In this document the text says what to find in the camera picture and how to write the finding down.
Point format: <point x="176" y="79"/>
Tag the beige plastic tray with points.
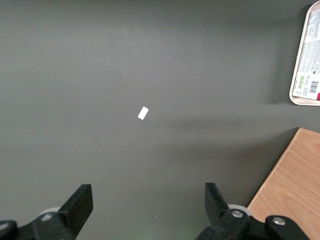
<point x="297" y="97"/>

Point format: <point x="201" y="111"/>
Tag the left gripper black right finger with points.
<point x="217" y="212"/>

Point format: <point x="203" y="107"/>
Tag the white printed food package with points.
<point x="308" y="62"/>

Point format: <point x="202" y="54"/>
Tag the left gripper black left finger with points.
<point x="75" y="207"/>

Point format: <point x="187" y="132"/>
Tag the light wooden board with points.
<point x="292" y="180"/>

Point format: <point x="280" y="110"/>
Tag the small white sticker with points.
<point x="143" y="113"/>

